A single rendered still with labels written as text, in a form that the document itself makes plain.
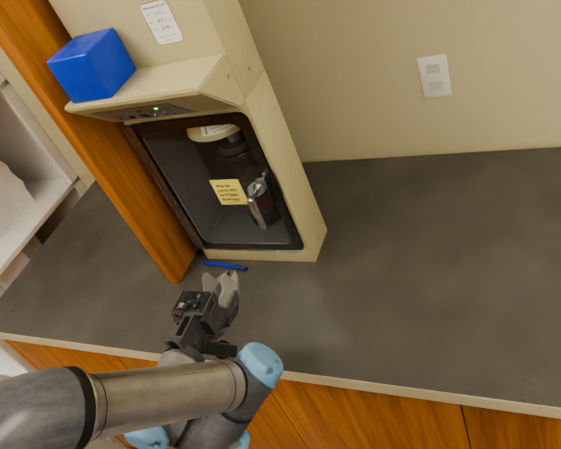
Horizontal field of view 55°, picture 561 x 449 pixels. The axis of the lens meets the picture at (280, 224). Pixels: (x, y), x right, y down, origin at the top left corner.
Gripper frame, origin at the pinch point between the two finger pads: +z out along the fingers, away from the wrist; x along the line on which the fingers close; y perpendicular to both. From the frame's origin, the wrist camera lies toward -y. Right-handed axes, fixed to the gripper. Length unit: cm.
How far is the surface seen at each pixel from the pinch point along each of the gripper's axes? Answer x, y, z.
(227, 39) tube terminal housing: -5.5, 37.8, 24.8
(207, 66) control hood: -3.6, 36.5, 18.4
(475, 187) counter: -40, -21, 48
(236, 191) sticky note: 5.7, 4.7, 21.3
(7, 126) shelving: 127, 3, 65
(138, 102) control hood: 8.6, 35.1, 11.4
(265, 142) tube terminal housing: -5.5, 16.0, 23.1
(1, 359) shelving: 139, -64, 4
